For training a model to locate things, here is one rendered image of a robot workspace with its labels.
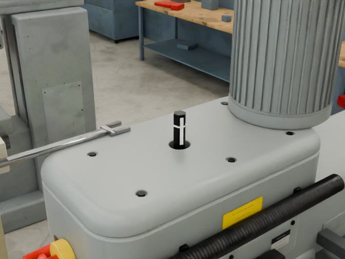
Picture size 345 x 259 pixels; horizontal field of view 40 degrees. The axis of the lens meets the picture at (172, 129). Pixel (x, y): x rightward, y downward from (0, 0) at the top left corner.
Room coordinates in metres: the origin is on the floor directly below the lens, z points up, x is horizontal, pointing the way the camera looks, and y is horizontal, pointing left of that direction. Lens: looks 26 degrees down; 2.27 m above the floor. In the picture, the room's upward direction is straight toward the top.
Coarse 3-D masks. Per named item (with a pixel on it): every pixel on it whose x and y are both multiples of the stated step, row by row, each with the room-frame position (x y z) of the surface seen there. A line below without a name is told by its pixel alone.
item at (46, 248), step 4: (48, 244) 0.67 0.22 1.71; (40, 248) 0.66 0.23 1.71; (44, 248) 0.66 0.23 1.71; (48, 248) 0.66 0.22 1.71; (32, 252) 0.65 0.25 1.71; (36, 252) 0.65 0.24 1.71; (40, 252) 0.65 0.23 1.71; (44, 252) 0.65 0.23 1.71; (48, 252) 0.66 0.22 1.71; (24, 256) 0.64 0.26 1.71; (28, 256) 0.64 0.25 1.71; (32, 256) 0.64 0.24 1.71; (36, 256) 0.64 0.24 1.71; (48, 256) 0.65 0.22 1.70
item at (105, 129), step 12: (96, 132) 0.75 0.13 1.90; (108, 132) 0.75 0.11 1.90; (120, 132) 0.76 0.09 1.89; (48, 144) 0.70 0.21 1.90; (60, 144) 0.70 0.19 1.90; (72, 144) 0.71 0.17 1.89; (12, 156) 0.66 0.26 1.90; (24, 156) 0.66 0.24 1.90; (36, 156) 0.67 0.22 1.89; (0, 168) 0.64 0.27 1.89
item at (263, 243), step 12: (276, 228) 0.71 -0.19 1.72; (288, 228) 0.72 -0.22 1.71; (252, 240) 0.67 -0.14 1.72; (264, 240) 0.69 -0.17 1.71; (276, 240) 0.70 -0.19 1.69; (288, 240) 0.73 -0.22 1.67; (240, 252) 0.65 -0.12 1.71; (252, 252) 0.67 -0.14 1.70; (264, 252) 0.69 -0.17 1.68; (288, 252) 0.73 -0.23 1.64
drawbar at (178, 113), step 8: (176, 112) 0.72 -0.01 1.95; (184, 112) 0.72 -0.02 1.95; (176, 120) 0.71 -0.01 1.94; (184, 120) 0.71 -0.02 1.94; (176, 128) 0.71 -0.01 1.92; (184, 128) 0.71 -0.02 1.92; (176, 136) 0.71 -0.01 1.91; (184, 136) 0.71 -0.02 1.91; (176, 144) 0.71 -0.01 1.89; (184, 144) 0.71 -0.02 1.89
